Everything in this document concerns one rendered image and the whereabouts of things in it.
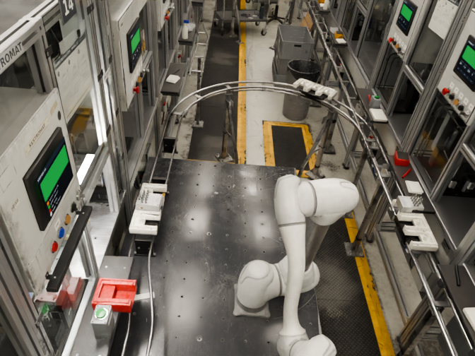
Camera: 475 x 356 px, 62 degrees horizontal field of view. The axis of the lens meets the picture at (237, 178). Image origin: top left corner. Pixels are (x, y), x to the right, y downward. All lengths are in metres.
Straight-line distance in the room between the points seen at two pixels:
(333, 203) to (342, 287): 1.71
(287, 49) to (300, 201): 3.90
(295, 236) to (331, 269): 1.79
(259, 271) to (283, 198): 0.54
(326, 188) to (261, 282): 0.61
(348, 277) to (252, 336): 1.37
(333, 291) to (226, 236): 1.07
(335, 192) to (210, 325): 0.92
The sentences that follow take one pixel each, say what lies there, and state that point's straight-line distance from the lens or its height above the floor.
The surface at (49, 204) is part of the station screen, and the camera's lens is 1.26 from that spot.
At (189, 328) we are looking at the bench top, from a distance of 2.00.
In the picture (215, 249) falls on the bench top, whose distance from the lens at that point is 2.28.
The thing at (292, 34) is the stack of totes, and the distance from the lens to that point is 5.76.
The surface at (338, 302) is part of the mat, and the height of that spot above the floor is 0.01.
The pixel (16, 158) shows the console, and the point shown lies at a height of 1.79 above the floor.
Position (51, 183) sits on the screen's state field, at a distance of 1.26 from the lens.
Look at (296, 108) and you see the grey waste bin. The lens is 4.70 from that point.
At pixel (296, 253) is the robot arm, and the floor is 1.35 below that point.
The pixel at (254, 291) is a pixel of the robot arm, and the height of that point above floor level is 0.88.
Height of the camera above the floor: 2.43
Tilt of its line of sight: 40 degrees down
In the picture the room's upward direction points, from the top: 6 degrees clockwise
